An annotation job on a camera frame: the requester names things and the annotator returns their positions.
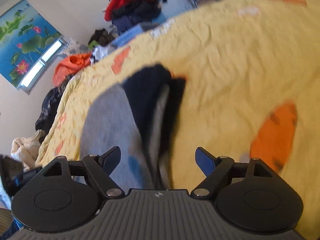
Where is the beige garment on floor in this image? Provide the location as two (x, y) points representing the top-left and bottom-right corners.
(10, 130), (46, 170)

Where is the grey garment beside pile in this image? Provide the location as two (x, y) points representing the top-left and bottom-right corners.
(158, 0), (197, 22)

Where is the blue floral pillow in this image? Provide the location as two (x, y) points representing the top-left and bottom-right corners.
(58, 38), (91, 59)

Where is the lotus flower window blind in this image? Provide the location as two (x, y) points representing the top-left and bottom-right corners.
(1, 0), (63, 88)

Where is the light blue folded towel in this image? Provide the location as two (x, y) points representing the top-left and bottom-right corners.
(108, 22), (159, 48)

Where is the white crumpled garment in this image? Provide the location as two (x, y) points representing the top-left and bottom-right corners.
(90, 45), (116, 64)

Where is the orange plastic bag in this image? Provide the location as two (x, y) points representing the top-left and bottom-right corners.
(53, 53), (91, 87)

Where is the yellow carrot print quilt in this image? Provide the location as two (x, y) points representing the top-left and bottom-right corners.
(36, 0), (319, 239)

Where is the grey navy knit sweater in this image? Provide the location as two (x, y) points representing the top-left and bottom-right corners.
(80, 64), (186, 192)

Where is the dark patterned clothes heap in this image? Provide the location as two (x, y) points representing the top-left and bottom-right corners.
(35, 74), (73, 134)

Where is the navy garment in pile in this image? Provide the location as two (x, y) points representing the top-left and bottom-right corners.
(111, 0), (161, 34)

